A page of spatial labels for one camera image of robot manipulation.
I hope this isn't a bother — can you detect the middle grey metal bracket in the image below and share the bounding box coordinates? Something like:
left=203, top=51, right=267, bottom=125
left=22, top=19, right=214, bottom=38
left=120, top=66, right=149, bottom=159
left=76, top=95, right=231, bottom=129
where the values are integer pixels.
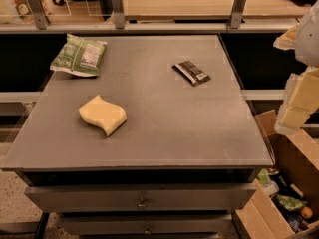
left=112, top=0, right=126, bottom=29

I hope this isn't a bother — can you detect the lower drawer knob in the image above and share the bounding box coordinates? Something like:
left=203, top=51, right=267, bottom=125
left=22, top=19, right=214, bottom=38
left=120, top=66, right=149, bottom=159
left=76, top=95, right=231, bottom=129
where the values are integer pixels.
left=144, top=225, right=152, bottom=235

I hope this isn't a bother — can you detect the grey metal bracket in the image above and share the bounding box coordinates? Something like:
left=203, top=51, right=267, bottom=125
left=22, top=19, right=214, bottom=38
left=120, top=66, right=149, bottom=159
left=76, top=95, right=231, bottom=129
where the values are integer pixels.
left=112, top=0, right=126, bottom=29
left=28, top=0, right=49, bottom=30
left=228, top=0, right=246, bottom=29

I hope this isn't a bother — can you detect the drawer knob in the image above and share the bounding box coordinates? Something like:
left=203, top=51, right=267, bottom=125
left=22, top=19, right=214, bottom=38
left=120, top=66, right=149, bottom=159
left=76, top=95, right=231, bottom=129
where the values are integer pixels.
left=144, top=225, right=152, bottom=235
left=137, top=197, right=148, bottom=210

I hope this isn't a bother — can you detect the upper drawer knob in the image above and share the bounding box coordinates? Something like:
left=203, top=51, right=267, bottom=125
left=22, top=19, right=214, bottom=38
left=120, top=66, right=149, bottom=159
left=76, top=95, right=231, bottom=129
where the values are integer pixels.
left=137, top=197, right=148, bottom=210

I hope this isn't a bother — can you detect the dark brown snack wrapper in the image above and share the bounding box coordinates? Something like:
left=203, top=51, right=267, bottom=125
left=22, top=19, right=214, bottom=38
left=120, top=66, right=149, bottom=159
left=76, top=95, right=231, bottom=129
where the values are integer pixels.
left=172, top=61, right=210, bottom=87

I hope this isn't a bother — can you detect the light wooden table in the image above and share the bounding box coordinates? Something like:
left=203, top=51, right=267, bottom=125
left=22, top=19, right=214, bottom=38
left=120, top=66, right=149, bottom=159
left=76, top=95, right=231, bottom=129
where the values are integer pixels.
left=123, top=0, right=310, bottom=20

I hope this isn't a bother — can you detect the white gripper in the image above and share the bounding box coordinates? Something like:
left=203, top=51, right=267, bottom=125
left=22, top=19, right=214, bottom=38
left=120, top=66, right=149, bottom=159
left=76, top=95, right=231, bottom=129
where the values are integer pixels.
left=273, top=0, right=319, bottom=135

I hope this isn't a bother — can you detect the grey drawer cabinet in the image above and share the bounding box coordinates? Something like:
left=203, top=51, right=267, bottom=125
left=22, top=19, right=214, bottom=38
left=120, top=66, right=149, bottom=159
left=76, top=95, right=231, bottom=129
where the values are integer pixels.
left=2, top=35, right=272, bottom=239

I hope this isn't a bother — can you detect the left grey metal bracket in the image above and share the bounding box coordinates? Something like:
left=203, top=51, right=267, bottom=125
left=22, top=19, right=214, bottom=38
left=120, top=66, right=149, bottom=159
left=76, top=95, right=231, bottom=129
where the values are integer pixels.
left=28, top=0, right=49, bottom=30

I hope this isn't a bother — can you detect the right grey metal bracket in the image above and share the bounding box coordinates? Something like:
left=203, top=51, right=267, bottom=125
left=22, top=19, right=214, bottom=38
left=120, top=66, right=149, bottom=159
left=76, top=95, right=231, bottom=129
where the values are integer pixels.
left=228, top=0, right=246, bottom=29

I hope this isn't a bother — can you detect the green jalapeno chip bag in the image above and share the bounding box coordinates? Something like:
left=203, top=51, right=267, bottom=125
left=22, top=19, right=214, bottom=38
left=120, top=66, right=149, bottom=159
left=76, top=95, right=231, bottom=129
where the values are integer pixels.
left=50, top=34, right=107, bottom=77

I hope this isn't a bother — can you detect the yellow wavy sponge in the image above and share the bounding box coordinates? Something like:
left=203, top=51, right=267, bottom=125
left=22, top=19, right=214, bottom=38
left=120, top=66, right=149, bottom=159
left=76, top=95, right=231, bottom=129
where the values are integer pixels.
left=79, top=95, right=127, bottom=136

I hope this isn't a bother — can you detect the cardboard box with items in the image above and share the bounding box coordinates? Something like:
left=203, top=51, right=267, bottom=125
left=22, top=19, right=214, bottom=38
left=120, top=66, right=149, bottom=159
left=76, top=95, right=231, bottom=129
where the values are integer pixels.
left=233, top=110, right=319, bottom=239

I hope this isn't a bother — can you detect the orange white package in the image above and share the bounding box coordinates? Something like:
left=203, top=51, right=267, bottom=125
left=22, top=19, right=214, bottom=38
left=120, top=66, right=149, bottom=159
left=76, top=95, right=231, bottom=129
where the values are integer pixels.
left=0, top=0, right=52, bottom=24

